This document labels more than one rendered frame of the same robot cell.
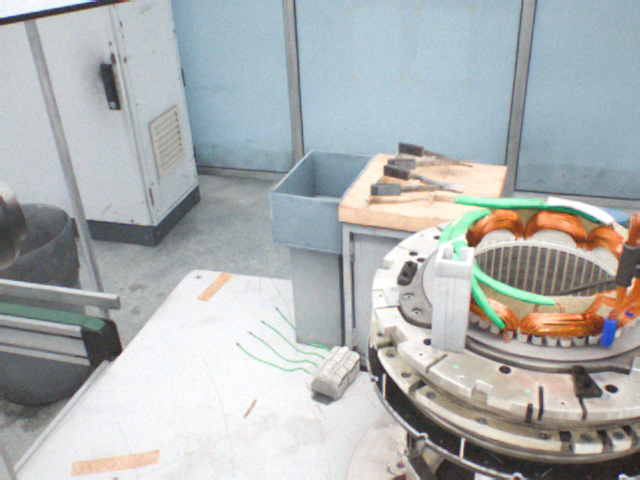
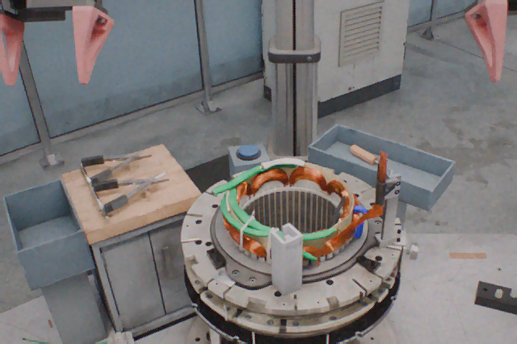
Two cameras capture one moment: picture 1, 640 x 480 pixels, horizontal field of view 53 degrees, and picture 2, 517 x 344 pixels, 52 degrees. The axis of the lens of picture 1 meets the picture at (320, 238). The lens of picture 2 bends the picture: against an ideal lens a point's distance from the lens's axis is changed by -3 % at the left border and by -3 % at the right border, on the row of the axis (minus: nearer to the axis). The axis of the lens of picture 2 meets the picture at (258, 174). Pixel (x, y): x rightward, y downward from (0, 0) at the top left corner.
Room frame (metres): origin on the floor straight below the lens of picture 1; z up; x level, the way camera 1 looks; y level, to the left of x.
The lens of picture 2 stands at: (0.15, 0.28, 1.62)
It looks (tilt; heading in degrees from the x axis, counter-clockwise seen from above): 35 degrees down; 311
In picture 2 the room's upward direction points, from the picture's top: 3 degrees counter-clockwise
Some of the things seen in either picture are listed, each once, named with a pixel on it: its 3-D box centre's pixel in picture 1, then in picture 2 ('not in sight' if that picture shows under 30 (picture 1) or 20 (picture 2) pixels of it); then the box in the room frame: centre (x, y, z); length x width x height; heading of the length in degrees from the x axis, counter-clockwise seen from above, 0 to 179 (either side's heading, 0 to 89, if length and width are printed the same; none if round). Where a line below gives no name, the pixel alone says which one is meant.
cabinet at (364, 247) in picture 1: (423, 277); (142, 249); (0.83, -0.15, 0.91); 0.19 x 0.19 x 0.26; 68
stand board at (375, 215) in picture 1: (426, 192); (129, 189); (0.83, -0.15, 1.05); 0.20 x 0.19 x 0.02; 68
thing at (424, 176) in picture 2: not in sight; (374, 214); (0.53, -0.49, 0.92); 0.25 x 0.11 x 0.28; 2
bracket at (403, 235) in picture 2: not in sight; (399, 250); (0.37, -0.28, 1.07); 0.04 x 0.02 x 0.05; 116
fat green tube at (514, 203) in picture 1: (527, 206); (254, 174); (0.59, -0.21, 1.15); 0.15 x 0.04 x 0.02; 68
